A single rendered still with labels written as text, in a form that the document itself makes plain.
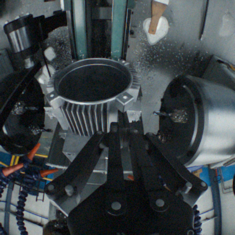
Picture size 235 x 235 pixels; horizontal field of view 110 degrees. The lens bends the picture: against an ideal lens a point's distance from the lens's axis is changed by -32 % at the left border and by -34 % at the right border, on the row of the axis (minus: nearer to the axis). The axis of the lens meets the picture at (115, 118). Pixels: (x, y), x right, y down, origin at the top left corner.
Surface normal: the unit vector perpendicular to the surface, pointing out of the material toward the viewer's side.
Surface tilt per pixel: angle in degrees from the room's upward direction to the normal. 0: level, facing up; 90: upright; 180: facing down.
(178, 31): 0
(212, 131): 47
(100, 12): 0
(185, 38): 0
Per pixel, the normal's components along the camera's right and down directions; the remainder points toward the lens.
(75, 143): 0.05, -0.60
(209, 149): 0.00, 0.42
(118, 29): -0.02, 0.80
